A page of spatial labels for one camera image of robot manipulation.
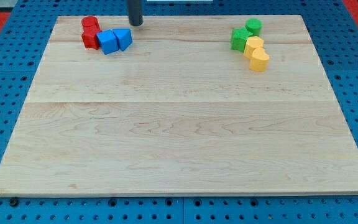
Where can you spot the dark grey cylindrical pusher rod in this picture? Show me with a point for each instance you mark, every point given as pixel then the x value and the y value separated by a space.
pixel 135 14

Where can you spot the blue cube block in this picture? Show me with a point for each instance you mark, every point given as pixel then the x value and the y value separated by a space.
pixel 107 41

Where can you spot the wooden board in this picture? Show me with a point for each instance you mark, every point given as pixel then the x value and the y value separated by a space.
pixel 179 113

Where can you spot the blue triangular prism block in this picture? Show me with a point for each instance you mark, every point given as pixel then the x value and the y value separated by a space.
pixel 124 37

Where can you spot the red cylinder block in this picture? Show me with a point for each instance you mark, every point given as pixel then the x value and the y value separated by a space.
pixel 90 22

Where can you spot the red star block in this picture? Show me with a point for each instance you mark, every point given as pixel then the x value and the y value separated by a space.
pixel 90 38

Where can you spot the green star block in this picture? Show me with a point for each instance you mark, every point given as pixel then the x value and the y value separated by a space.
pixel 239 38

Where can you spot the green cylinder block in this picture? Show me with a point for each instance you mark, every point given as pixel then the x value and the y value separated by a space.
pixel 254 26

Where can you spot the yellow hexagon block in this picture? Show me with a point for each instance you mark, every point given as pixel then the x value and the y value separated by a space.
pixel 252 43

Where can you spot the yellow heart block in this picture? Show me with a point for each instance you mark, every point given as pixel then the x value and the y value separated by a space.
pixel 259 60

